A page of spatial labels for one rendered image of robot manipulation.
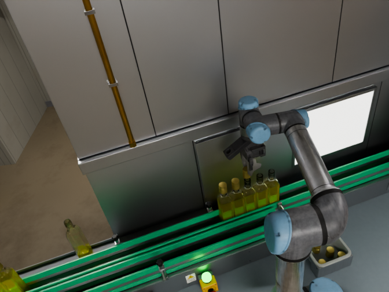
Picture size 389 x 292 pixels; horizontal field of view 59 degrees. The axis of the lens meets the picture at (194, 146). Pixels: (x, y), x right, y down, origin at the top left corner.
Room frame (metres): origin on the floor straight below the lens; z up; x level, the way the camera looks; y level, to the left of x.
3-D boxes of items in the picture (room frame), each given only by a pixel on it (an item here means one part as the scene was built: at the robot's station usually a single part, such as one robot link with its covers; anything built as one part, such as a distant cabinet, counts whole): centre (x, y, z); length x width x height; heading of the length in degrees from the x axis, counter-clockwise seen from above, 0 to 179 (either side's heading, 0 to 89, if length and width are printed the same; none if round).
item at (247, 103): (1.06, -0.22, 1.49); 0.09 x 0.08 x 0.11; 1
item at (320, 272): (0.91, -0.49, 0.79); 0.27 x 0.17 x 0.08; 12
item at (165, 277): (0.79, 0.22, 0.94); 0.07 x 0.04 x 0.13; 12
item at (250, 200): (1.06, -0.20, 0.99); 0.06 x 0.06 x 0.21; 13
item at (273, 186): (1.08, -0.32, 0.99); 0.06 x 0.06 x 0.21; 13
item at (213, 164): (1.24, -0.44, 1.15); 0.90 x 0.03 x 0.34; 102
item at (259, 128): (0.96, -0.24, 1.49); 0.11 x 0.11 x 0.08; 1
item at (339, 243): (0.89, -0.49, 0.80); 0.22 x 0.17 x 0.09; 12
